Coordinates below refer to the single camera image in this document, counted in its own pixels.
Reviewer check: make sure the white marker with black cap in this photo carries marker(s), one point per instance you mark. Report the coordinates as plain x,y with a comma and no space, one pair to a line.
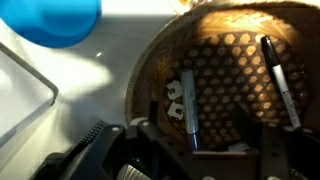
280,80

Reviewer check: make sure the wooden bowl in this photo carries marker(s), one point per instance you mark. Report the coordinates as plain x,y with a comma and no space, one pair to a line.
233,66

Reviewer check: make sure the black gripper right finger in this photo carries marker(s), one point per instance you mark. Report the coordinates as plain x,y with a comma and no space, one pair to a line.
248,130

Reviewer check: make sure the white bread clip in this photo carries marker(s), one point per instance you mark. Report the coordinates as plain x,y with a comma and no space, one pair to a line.
175,90
176,111

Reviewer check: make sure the blue plastic container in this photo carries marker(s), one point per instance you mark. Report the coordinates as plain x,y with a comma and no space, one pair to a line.
50,20

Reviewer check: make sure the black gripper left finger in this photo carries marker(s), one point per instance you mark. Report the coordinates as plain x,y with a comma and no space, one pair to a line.
154,113

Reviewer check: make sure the white microwave oven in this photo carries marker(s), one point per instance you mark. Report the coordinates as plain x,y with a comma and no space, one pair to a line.
20,96

